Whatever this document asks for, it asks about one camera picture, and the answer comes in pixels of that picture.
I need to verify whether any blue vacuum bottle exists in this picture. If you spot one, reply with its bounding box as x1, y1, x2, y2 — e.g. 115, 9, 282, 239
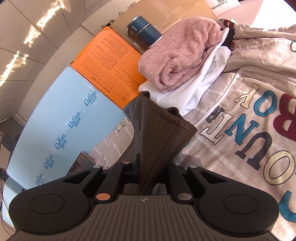
127, 15, 163, 49

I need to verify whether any beige printed hoodie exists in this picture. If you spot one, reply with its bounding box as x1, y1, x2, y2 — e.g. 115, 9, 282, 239
150, 19, 296, 235

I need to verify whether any white folded shirt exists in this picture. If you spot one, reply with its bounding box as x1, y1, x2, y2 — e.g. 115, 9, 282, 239
138, 29, 232, 117

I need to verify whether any white mattress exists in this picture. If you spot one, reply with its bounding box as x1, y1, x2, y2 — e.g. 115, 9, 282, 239
238, 0, 296, 43

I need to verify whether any light blue carton box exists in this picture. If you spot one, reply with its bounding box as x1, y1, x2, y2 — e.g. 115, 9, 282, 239
6, 66, 126, 190

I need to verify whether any pink knit sweater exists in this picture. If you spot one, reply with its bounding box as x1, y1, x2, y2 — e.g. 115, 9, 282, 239
138, 17, 224, 93

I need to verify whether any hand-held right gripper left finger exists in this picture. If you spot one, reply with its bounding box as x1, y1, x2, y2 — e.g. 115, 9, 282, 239
60, 153, 140, 202

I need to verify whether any white paper bag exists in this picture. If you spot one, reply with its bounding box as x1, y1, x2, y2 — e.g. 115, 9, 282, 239
205, 0, 241, 10

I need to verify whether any orange carton box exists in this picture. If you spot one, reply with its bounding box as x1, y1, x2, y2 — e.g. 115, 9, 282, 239
70, 26, 149, 110

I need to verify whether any dark garment with red print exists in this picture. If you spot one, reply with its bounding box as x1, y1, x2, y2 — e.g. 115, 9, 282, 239
217, 19, 239, 49

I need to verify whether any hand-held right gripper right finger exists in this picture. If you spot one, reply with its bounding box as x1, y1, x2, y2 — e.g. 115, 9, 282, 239
165, 162, 232, 202

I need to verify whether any brown cardboard box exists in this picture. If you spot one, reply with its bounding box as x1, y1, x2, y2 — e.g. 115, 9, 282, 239
109, 0, 218, 56

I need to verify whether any brown leather garment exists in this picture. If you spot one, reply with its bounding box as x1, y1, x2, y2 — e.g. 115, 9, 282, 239
123, 91, 198, 195

